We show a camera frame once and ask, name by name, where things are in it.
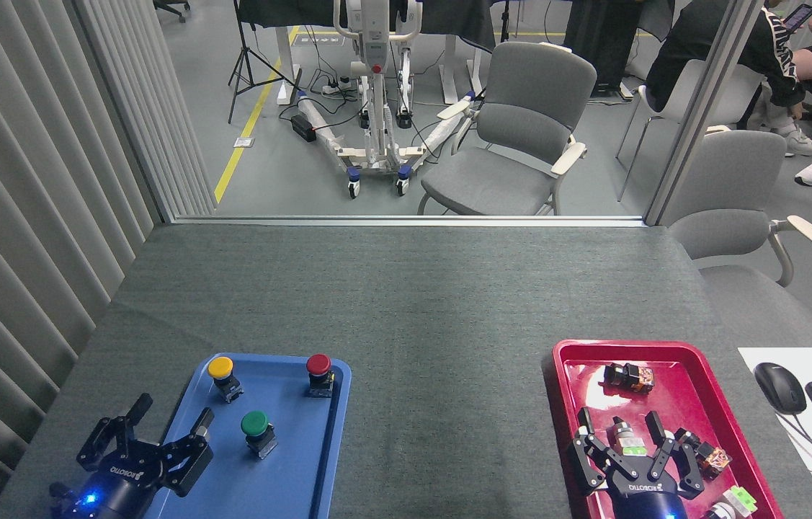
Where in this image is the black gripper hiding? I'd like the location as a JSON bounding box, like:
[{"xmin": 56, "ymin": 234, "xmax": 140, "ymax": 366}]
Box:
[
  {"xmin": 568, "ymin": 407, "xmax": 706, "ymax": 519},
  {"xmin": 51, "ymin": 394, "xmax": 216, "ymax": 519}
]

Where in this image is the green push button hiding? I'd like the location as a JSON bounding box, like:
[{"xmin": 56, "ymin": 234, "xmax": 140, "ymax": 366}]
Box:
[{"xmin": 240, "ymin": 411, "xmax": 279, "ymax": 460}]

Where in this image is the yellow push button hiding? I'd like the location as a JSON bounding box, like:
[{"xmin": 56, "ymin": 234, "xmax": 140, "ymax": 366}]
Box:
[{"xmin": 207, "ymin": 356, "xmax": 244, "ymax": 403}]

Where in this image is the red push button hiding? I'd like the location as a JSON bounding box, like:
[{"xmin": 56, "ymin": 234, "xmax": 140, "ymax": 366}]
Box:
[{"xmin": 305, "ymin": 353, "xmax": 335, "ymax": 398}]

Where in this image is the red plastic tray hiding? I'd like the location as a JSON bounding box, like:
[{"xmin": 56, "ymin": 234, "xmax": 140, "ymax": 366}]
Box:
[{"xmin": 552, "ymin": 339, "xmax": 785, "ymax": 519}]

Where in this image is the blue plastic tray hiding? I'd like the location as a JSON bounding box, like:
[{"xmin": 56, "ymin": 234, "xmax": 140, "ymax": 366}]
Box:
[{"xmin": 143, "ymin": 352, "xmax": 352, "ymax": 519}]

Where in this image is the black computer mouse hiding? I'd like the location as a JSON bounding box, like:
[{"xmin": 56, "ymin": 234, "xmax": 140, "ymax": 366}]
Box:
[{"xmin": 754, "ymin": 362, "xmax": 808, "ymax": 415}]

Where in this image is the grey armchair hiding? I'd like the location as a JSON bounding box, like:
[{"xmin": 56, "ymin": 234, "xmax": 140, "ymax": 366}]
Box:
[
  {"xmin": 416, "ymin": 41, "xmax": 597, "ymax": 216},
  {"xmin": 667, "ymin": 130, "xmax": 812, "ymax": 347}
]

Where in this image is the white chair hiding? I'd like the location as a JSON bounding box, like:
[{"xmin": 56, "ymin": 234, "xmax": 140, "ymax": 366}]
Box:
[{"xmin": 616, "ymin": 59, "xmax": 767, "ymax": 203}]

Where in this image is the black tripod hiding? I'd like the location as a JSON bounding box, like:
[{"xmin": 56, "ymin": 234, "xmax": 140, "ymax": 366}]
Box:
[{"xmin": 228, "ymin": 0, "xmax": 302, "ymax": 125}]

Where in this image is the white wheeled stand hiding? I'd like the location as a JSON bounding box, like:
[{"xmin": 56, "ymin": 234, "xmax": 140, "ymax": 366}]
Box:
[{"xmin": 296, "ymin": 0, "xmax": 478, "ymax": 199}]

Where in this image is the person in black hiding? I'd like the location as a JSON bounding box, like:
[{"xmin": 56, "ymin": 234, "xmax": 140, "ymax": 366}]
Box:
[{"xmin": 645, "ymin": 0, "xmax": 812, "ymax": 157}]

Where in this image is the black office chair base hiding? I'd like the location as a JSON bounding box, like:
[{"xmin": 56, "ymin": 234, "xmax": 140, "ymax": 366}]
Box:
[{"xmin": 153, "ymin": 0, "xmax": 192, "ymax": 23}]

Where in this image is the smartphone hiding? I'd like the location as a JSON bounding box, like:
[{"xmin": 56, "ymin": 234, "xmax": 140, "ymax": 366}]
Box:
[{"xmin": 782, "ymin": 4, "xmax": 812, "ymax": 33}]

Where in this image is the silver green switch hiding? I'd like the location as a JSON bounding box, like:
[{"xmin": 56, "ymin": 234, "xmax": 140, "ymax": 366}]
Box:
[{"xmin": 607, "ymin": 416, "xmax": 648, "ymax": 456}]

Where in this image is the black orange switch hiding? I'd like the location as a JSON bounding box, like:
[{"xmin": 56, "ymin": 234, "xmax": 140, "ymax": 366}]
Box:
[
  {"xmin": 603, "ymin": 363, "xmax": 655, "ymax": 394},
  {"xmin": 674, "ymin": 427, "xmax": 732, "ymax": 480}
]

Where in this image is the green white switch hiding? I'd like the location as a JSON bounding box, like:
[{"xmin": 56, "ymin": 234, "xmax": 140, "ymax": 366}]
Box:
[{"xmin": 705, "ymin": 485, "xmax": 758, "ymax": 519}]

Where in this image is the silver post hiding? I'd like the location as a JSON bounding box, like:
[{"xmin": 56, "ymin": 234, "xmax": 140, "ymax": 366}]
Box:
[{"xmin": 645, "ymin": 0, "xmax": 764, "ymax": 226}]

